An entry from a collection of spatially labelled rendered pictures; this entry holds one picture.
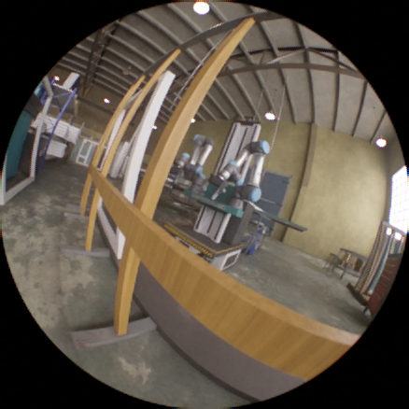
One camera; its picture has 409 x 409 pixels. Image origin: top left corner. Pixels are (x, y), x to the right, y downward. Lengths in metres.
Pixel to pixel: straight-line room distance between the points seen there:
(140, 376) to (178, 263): 0.61
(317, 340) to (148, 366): 0.66
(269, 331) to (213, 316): 0.07
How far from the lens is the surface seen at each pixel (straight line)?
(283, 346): 0.19
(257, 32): 8.26
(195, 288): 0.20
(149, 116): 1.01
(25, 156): 3.19
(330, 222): 9.23
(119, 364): 0.74
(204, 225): 1.65
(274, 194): 9.27
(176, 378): 0.75
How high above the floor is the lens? 0.70
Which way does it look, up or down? 2 degrees down
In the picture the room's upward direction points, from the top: 21 degrees clockwise
